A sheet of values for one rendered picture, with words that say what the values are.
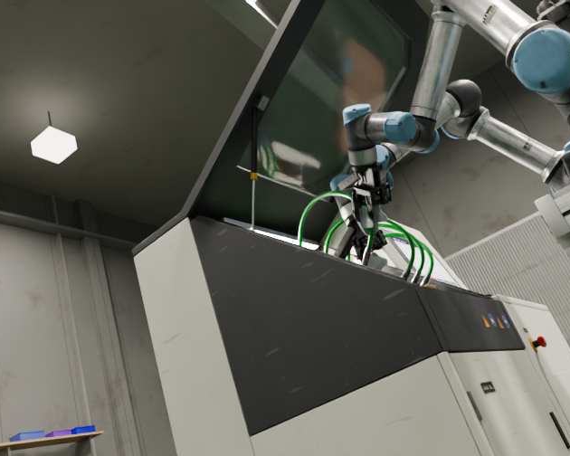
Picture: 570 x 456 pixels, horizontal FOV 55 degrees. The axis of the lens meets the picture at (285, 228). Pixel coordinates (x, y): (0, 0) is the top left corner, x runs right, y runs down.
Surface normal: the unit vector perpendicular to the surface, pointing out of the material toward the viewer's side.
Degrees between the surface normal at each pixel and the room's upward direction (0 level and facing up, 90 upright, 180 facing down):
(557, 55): 98
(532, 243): 90
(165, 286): 90
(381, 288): 90
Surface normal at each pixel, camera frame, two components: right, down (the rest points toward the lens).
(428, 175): -0.53, -0.21
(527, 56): -0.65, 0.02
